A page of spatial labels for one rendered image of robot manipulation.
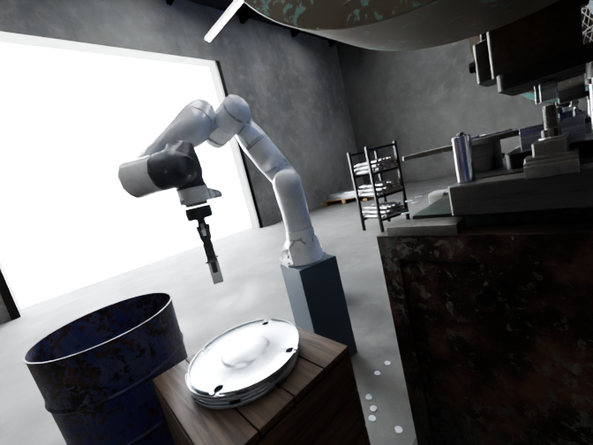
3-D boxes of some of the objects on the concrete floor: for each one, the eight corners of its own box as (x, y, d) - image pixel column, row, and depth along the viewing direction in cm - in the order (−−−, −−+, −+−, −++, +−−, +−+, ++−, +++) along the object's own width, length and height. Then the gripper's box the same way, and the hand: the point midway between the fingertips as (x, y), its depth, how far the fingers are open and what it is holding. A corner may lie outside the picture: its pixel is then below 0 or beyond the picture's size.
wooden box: (188, 482, 81) (151, 380, 75) (283, 395, 105) (260, 313, 100) (265, 628, 50) (212, 474, 45) (374, 458, 75) (348, 345, 69)
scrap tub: (74, 455, 101) (25, 339, 94) (183, 380, 129) (152, 286, 122) (89, 547, 70) (17, 386, 63) (228, 422, 98) (190, 301, 91)
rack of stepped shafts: (385, 233, 297) (368, 146, 282) (359, 230, 338) (343, 154, 324) (413, 222, 313) (399, 139, 299) (386, 221, 355) (371, 147, 340)
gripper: (185, 208, 86) (206, 278, 90) (181, 209, 71) (206, 293, 75) (209, 202, 89) (228, 271, 92) (210, 202, 73) (233, 284, 77)
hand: (215, 270), depth 83 cm, fingers open, 3 cm apart
